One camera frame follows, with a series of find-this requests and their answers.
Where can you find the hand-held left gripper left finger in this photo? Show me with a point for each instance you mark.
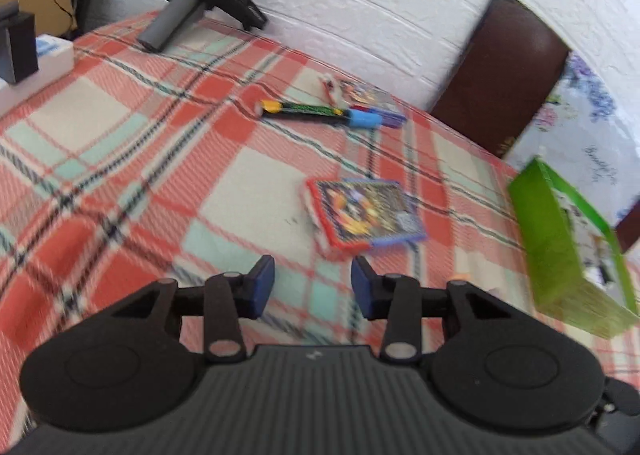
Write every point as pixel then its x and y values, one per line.
pixel 262 285

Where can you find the flat white box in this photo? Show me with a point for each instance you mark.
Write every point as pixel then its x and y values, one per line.
pixel 50 62

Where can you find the plaid tablecloth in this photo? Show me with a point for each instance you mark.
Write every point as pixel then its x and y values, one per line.
pixel 150 135

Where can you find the red and blue card box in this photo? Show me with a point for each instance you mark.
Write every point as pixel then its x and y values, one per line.
pixel 365 212

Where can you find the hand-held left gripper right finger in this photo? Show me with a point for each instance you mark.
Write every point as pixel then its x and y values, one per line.
pixel 362 290

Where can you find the blue and purple marker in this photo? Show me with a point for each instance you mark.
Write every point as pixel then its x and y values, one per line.
pixel 372 119

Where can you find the colourful card packet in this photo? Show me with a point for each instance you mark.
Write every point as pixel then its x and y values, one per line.
pixel 360 91

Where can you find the small black block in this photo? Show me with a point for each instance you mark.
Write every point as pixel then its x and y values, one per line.
pixel 17 47

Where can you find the large green box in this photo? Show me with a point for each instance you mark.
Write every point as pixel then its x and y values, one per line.
pixel 550 245

